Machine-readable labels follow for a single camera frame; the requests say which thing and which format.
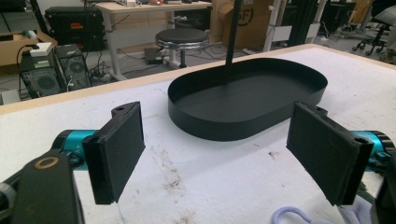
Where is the light wooden desk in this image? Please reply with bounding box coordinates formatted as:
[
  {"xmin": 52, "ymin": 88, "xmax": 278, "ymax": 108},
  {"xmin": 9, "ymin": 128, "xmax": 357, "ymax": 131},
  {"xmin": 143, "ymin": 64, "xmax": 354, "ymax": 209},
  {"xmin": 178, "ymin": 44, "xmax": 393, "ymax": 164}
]
[{"xmin": 94, "ymin": 0, "xmax": 213, "ymax": 82}]

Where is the white table leg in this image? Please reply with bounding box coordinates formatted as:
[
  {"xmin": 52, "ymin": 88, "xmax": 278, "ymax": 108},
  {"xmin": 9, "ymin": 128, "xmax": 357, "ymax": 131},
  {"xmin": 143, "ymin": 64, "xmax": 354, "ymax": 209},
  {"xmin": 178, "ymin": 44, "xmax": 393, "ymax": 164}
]
[{"xmin": 262, "ymin": 0, "xmax": 284, "ymax": 52}]

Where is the black oval tray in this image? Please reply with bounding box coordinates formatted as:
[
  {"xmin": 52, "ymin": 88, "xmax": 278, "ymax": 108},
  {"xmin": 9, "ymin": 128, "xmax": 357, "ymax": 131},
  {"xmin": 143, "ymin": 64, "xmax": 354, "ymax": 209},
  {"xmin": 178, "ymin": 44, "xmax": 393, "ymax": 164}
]
[{"xmin": 167, "ymin": 57, "xmax": 329, "ymax": 143}]

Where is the black computer tower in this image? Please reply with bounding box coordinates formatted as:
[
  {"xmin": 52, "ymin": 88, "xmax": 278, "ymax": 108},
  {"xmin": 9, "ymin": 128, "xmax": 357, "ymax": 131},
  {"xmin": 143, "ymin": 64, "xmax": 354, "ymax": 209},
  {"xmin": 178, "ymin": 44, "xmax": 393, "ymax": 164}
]
[
  {"xmin": 53, "ymin": 43, "xmax": 92, "ymax": 91},
  {"xmin": 19, "ymin": 50, "xmax": 68, "ymax": 99}
]

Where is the black hard case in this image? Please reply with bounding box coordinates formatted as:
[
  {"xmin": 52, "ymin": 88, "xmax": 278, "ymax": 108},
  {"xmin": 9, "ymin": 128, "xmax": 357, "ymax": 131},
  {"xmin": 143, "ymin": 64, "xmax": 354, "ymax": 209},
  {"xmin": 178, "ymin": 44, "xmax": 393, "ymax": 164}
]
[{"xmin": 44, "ymin": 6, "xmax": 106, "ymax": 52}]

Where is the white small box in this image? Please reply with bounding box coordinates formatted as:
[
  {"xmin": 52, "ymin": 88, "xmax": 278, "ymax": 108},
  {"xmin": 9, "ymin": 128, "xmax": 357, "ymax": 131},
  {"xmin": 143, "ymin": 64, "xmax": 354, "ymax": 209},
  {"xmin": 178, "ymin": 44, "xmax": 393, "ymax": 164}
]
[{"xmin": 29, "ymin": 41, "xmax": 53, "ymax": 58}]

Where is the large cardboard box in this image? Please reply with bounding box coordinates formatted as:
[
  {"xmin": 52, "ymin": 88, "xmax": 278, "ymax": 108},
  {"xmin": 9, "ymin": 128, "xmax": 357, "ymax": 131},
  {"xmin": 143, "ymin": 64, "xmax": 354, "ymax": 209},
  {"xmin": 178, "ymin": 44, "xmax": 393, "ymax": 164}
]
[{"xmin": 209, "ymin": 0, "xmax": 276, "ymax": 51}]

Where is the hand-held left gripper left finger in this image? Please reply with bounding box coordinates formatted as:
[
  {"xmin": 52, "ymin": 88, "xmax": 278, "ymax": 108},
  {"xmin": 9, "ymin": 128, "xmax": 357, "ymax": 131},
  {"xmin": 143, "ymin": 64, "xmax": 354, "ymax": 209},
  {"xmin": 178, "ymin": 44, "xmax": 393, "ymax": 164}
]
[{"xmin": 81, "ymin": 101, "xmax": 147, "ymax": 206}]

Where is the black office chair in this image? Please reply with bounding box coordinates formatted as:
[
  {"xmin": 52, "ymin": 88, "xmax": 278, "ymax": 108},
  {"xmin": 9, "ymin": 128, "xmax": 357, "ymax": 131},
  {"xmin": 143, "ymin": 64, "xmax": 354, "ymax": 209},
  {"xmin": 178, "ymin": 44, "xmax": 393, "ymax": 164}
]
[{"xmin": 351, "ymin": 0, "xmax": 396, "ymax": 57}]

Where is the lavender cloth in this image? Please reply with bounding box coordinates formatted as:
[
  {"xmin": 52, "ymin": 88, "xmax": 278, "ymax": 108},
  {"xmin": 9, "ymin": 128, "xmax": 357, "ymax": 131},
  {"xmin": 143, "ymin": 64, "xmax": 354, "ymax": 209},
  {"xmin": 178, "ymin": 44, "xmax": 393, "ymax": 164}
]
[{"xmin": 270, "ymin": 195, "xmax": 375, "ymax": 224}]

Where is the black metal frame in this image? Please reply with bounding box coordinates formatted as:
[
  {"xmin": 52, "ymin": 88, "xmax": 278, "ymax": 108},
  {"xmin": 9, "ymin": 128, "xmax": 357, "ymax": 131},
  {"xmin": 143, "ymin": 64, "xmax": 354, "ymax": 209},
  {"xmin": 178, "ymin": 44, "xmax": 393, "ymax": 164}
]
[{"xmin": 287, "ymin": 0, "xmax": 329, "ymax": 48}]

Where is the grey flat box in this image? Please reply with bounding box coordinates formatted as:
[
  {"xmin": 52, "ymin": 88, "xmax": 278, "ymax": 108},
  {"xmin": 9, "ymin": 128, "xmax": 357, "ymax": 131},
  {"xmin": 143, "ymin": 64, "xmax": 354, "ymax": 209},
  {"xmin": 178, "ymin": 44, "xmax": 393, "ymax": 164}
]
[{"xmin": 0, "ymin": 89, "xmax": 21, "ymax": 105}]

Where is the black round stool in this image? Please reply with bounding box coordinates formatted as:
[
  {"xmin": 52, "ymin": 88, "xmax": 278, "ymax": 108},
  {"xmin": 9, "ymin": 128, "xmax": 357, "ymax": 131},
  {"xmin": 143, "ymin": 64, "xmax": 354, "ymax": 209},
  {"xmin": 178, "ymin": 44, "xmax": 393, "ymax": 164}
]
[{"xmin": 154, "ymin": 28, "xmax": 210, "ymax": 69}]

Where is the open brown cardboard box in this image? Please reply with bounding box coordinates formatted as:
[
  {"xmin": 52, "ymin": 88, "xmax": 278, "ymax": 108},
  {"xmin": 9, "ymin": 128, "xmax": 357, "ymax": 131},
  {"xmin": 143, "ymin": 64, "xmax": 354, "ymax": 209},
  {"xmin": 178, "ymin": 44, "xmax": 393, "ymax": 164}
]
[{"xmin": 0, "ymin": 29, "xmax": 59, "ymax": 68}]

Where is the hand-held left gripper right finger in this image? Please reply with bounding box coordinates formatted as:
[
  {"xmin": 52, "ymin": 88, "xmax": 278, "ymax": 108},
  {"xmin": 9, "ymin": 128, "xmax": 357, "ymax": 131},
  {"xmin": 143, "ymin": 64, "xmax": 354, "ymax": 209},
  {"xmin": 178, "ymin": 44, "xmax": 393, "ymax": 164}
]
[{"xmin": 286, "ymin": 101, "xmax": 375, "ymax": 207}]

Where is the black metal stand pole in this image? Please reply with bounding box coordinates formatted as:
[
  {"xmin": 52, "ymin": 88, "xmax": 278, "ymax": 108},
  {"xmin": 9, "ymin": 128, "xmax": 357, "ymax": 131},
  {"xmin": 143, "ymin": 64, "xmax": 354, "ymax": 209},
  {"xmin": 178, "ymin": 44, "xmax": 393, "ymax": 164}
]
[{"xmin": 224, "ymin": 0, "xmax": 244, "ymax": 66}]

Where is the black power adapter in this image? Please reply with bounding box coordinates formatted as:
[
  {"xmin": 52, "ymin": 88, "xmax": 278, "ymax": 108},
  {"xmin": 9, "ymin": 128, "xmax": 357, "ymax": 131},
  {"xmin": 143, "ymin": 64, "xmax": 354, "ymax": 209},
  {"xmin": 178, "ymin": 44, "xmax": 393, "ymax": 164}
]
[{"xmin": 144, "ymin": 48, "xmax": 165, "ymax": 66}]

